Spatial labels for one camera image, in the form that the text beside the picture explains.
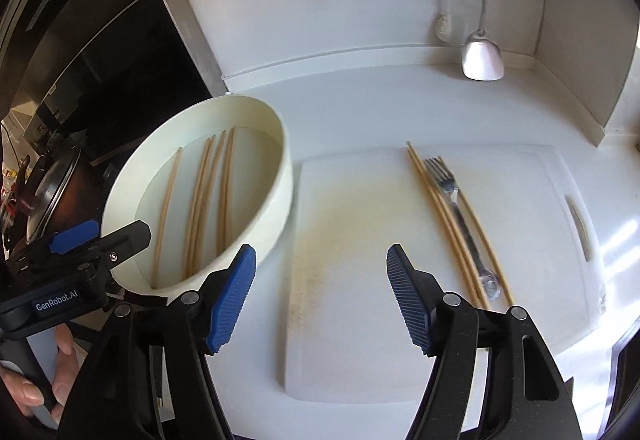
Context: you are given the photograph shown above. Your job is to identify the board chopstick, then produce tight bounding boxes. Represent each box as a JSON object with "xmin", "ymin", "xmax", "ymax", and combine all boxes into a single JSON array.
[
  {"xmin": 406, "ymin": 141, "xmax": 493, "ymax": 311},
  {"xmin": 445, "ymin": 185, "xmax": 515, "ymax": 304},
  {"xmin": 406, "ymin": 142, "xmax": 485, "ymax": 311}
]

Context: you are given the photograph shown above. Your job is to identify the person's left hand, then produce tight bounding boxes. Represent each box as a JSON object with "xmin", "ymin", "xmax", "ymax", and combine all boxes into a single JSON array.
[{"xmin": 1, "ymin": 324, "xmax": 80, "ymax": 425}]

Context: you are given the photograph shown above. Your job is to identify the dark cooking pot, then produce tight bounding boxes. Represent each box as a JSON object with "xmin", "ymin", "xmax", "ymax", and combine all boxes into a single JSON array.
[{"xmin": 1, "ymin": 137, "xmax": 104, "ymax": 257}]

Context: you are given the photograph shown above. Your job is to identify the stainless steel fork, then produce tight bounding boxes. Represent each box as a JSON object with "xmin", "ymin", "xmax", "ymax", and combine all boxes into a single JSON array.
[{"xmin": 423, "ymin": 157, "xmax": 501, "ymax": 301}]

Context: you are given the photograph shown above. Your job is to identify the wooden chopstick pair left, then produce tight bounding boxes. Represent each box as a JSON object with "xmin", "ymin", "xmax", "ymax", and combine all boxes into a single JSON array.
[{"xmin": 189, "ymin": 131, "xmax": 227, "ymax": 275}]

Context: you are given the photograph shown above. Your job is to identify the wooden chopstick pair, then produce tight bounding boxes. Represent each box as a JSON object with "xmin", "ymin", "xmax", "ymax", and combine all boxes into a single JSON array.
[
  {"xmin": 189, "ymin": 131, "xmax": 227, "ymax": 275},
  {"xmin": 216, "ymin": 130, "xmax": 233, "ymax": 255}
]

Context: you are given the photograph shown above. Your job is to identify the wooden chopstick middle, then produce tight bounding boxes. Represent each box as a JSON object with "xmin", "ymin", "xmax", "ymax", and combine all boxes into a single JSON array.
[{"xmin": 183, "ymin": 135, "xmax": 215, "ymax": 279}]

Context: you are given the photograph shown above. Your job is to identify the white cutting board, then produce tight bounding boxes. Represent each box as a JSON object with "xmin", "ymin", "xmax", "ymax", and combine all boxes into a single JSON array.
[{"xmin": 284, "ymin": 145, "xmax": 603, "ymax": 404}]

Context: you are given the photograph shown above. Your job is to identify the white oval tray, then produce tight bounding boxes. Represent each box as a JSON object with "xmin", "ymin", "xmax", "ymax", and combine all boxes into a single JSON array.
[{"xmin": 102, "ymin": 95, "xmax": 293, "ymax": 299}]

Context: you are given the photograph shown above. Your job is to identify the wooden chopstick pair right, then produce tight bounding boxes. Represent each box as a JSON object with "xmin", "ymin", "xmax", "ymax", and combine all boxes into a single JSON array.
[{"xmin": 216, "ymin": 130, "xmax": 233, "ymax": 255}]

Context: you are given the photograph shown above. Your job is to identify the wooden chopstick far right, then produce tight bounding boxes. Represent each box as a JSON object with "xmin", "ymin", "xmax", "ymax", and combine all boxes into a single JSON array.
[{"xmin": 224, "ymin": 127, "xmax": 235, "ymax": 250}]

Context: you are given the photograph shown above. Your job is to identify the black stove hood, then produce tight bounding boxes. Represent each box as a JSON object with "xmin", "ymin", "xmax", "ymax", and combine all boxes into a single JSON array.
[{"xmin": 1, "ymin": 0, "xmax": 226, "ymax": 160}]

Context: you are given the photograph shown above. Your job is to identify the metal spatula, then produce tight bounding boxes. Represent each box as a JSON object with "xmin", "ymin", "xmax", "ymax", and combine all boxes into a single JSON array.
[{"xmin": 462, "ymin": 0, "xmax": 504, "ymax": 82}]

